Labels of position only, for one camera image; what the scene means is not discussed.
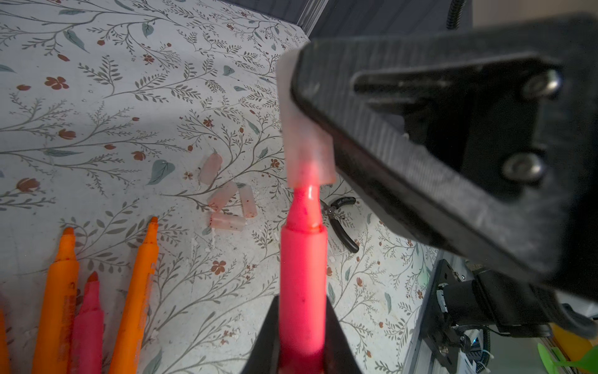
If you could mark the orange highlighter middle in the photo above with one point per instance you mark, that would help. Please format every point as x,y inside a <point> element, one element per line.
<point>5,367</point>

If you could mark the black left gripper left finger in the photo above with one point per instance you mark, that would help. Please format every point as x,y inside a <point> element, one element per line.
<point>265,353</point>

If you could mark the orange highlighter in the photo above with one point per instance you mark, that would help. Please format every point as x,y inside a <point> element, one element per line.
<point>53,345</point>
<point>126,355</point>
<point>5,367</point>

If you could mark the orange highlighter right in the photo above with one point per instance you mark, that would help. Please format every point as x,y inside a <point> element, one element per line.
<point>126,355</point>

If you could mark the pink highlighter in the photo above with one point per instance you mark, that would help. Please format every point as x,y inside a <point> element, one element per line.
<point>303,260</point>
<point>88,331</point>

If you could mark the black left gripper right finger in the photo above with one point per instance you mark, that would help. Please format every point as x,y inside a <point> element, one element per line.
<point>338,357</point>

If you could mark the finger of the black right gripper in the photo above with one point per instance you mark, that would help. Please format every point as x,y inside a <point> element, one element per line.
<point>479,142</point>

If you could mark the orange highlighter far left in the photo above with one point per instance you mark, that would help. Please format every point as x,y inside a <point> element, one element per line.
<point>53,345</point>

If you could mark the translucent pink pen cap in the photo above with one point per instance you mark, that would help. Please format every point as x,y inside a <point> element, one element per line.
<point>210,169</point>

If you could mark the black pliers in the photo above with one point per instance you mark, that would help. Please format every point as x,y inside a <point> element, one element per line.
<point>333,213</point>

